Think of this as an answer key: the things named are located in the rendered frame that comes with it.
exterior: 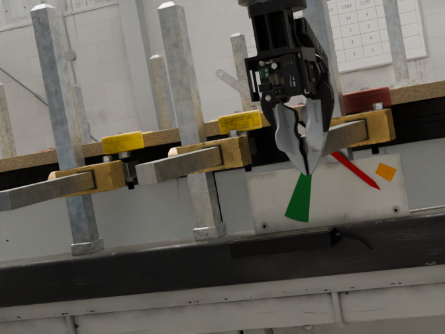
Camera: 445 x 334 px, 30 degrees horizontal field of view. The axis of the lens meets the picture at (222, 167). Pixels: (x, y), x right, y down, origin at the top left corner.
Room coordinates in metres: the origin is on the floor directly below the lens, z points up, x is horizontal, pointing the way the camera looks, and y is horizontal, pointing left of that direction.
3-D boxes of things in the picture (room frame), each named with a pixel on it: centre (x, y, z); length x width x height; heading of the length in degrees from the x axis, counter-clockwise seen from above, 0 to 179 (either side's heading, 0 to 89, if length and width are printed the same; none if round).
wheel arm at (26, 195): (1.46, 0.26, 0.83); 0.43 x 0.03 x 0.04; 158
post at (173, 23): (1.44, 0.04, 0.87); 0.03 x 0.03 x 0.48; 68
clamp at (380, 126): (1.34, -0.21, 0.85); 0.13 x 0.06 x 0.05; 68
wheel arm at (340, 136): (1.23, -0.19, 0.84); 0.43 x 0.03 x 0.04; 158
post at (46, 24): (1.54, 0.27, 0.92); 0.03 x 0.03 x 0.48; 68
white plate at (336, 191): (1.34, -0.15, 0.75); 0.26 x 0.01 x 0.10; 68
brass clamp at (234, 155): (1.43, 0.02, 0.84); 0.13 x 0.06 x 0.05; 68
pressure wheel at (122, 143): (1.65, 0.19, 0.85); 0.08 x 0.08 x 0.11
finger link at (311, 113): (1.00, -0.11, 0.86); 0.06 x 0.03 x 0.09; 158
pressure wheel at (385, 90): (1.42, -0.26, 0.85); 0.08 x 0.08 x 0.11
